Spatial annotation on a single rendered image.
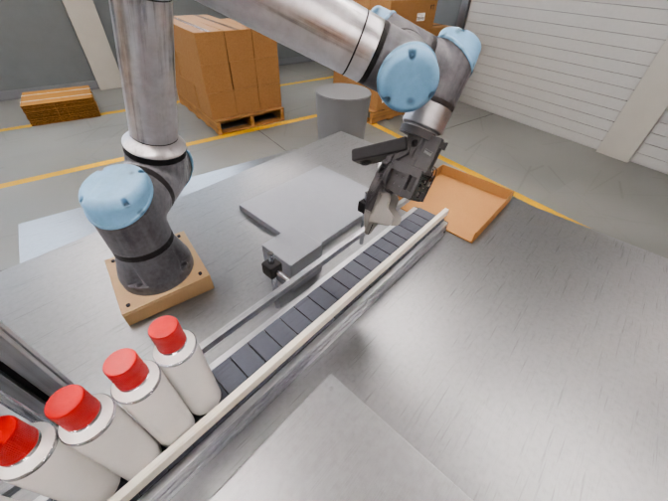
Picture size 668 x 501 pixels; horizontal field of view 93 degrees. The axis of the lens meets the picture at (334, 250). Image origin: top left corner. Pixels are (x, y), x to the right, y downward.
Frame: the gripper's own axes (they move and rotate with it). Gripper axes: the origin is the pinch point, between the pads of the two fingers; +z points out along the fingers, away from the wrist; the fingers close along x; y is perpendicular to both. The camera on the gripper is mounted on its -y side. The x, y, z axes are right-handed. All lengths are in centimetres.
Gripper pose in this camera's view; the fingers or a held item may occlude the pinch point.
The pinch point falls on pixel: (366, 226)
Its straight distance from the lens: 63.8
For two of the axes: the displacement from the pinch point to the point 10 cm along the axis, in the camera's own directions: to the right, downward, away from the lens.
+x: 5.6, -0.5, 8.3
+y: 7.4, 4.7, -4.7
